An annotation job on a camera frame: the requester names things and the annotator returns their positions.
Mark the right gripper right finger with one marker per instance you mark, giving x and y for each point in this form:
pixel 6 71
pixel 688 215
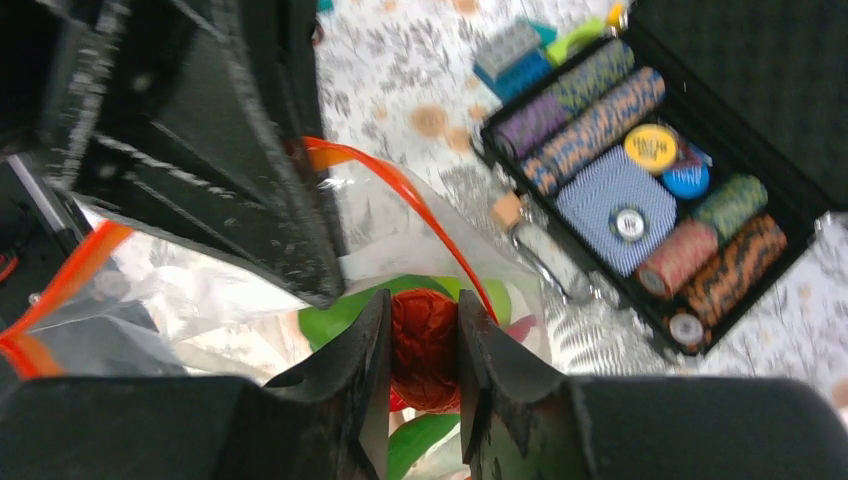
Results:
pixel 523 419

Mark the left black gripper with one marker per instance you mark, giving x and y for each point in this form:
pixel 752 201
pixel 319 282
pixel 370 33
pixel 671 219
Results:
pixel 186 120

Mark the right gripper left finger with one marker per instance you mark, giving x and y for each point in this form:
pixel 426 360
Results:
pixel 324 418

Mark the orange carrot toy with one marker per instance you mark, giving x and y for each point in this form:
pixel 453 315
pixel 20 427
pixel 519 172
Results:
pixel 424 372

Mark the clear zip top bag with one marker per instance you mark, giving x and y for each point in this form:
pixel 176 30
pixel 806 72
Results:
pixel 42 345

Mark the green chili pepper toy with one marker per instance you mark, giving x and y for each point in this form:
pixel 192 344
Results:
pixel 410 441

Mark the red chili pepper toy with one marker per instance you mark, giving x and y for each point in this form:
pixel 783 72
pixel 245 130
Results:
pixel 522 328

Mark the green apple toy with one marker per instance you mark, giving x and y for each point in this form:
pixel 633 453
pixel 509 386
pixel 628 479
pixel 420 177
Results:
pixel 496 290

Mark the black poker chip case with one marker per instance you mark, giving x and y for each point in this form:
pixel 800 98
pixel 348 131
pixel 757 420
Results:
pixel 694 182

